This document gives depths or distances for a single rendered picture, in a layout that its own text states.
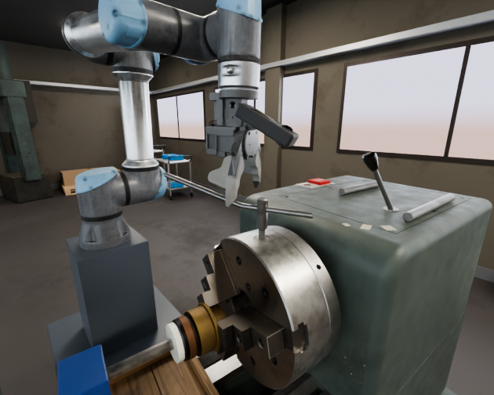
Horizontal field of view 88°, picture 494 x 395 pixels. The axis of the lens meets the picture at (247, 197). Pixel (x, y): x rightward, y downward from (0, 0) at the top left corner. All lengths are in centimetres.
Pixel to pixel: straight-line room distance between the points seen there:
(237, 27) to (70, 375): 58
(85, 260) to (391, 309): 76
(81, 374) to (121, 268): 45
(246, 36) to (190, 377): 73
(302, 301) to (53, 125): 736
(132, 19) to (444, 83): 308
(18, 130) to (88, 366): 612
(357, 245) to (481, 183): 280
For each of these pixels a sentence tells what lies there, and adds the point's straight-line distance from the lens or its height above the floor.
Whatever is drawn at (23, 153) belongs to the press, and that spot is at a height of 96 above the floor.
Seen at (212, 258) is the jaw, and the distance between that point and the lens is 58.
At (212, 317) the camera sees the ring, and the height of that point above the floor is 112.
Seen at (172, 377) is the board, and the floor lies 88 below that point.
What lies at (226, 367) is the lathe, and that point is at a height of 87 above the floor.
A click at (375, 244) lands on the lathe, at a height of 125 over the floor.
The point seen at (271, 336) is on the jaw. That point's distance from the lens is 48.
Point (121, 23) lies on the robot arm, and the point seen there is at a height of 161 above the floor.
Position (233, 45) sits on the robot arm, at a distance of 48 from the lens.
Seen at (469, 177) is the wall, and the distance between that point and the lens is 330.
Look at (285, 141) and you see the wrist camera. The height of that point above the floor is 144.
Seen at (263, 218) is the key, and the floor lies 129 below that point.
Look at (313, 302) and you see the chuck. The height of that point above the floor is 116.
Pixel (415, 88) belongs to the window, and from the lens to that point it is 339.
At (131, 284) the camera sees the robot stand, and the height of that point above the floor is 97.
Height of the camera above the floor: 146
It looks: 16 degrees down
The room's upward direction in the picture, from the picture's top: straight up
